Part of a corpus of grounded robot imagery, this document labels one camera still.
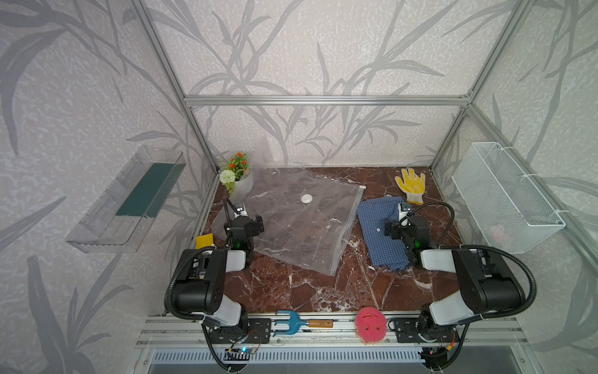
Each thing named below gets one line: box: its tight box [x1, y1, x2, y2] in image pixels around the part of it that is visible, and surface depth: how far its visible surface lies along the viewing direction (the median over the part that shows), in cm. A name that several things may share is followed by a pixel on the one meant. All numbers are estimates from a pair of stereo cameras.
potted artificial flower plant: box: [219, 151, 254, 199], surface depth 101 cm
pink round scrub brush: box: [355, 306, 387, 345], surface depth 74 cm
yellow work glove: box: [394, 167, 426, 205], surface depth 115 cm
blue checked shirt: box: [356, 196, 411, 272], surface depth 92 cm
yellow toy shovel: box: [195, 232, 215, 250], surface depth 96 cm
